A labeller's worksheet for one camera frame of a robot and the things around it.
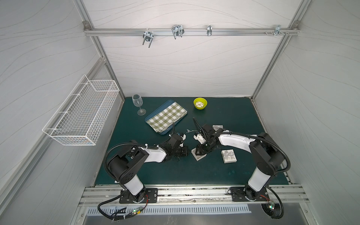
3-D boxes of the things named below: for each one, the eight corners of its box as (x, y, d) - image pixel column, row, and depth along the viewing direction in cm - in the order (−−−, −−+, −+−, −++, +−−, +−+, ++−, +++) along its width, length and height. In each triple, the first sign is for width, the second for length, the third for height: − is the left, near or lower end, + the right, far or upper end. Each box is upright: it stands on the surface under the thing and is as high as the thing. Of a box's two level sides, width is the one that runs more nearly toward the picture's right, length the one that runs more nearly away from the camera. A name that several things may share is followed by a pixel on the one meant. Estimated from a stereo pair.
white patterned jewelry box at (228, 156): (224, 163, 86) (225, 161, 84) (220, 152, 91) (222, 150, 88) (235, 162, 87) (237, 160, 84) (231, 151, 92) (233, 149, 89)
